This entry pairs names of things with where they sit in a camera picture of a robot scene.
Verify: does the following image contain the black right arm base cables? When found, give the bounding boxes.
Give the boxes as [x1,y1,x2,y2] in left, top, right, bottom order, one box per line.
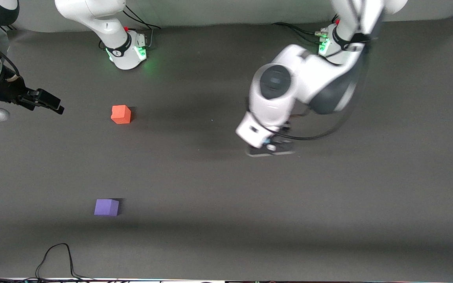
[122,5,162,50]

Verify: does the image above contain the dark grey table mat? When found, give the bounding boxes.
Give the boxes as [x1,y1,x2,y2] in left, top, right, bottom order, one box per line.
[0,14,453,282]

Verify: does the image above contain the black left arm base cables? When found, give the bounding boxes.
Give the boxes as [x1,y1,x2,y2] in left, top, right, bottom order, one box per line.
[272,14,339,46]

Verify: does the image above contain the thin black looped cable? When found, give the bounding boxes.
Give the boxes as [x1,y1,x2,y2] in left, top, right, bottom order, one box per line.
[35,243,95,281]

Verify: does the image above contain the purple foam block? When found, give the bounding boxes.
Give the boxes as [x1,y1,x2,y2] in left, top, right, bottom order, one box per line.
[94,199,120,217]

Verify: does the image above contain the black arm base cables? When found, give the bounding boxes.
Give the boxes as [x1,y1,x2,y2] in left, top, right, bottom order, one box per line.
[272,14,339,46]
[122,5,162,50]

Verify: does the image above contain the orange foam block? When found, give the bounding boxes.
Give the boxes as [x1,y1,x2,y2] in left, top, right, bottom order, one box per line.
[111,105,132,125]

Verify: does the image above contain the black left arm wrist cable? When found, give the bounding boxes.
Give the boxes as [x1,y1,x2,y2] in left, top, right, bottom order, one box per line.
[266,0,384,142]

